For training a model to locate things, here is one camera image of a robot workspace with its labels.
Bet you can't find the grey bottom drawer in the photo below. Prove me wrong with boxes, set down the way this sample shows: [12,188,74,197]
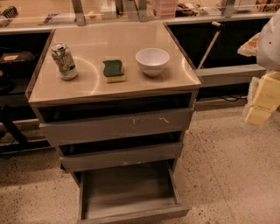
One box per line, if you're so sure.
[77,161,189,224]

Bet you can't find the grey drawer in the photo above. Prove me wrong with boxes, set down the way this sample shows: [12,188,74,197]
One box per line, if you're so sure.
[60,131,183,172]
[40,93,193,146]
[77,161,189,224]

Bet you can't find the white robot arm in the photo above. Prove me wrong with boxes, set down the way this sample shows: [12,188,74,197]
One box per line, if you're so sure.
[243,10,280,126]

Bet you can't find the grey middle drawer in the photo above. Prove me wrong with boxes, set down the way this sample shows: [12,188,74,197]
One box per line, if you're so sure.
[60,131,183,172]

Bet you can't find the grey drawer cabinet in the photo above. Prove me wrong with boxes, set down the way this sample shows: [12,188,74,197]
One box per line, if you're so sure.
[28,21,200,224]

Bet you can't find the grey top drawer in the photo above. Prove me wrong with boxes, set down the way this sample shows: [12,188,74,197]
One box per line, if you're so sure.
[40,93,193,146]

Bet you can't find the grey metal beam right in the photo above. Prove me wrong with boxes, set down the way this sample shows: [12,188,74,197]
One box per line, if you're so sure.
[195,64,266,88]

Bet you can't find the white bowl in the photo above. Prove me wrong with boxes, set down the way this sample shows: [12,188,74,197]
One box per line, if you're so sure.
[136,48,170,77]

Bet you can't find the pink stacked trays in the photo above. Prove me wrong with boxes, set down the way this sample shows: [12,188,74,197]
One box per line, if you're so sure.
[151,0,177,18]

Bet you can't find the green yellow sponge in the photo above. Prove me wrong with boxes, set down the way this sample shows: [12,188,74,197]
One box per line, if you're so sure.
[103,59,125,83]

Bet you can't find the crushed soda can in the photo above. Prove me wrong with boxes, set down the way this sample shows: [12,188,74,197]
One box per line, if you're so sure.
[51,43,78,81]

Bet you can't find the dark object left shelf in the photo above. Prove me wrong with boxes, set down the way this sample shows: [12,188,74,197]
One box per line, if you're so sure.
[0,51,35,70]

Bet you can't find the black cable on floor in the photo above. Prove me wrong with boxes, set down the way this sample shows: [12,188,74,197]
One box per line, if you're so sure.
[219,94,249,102]

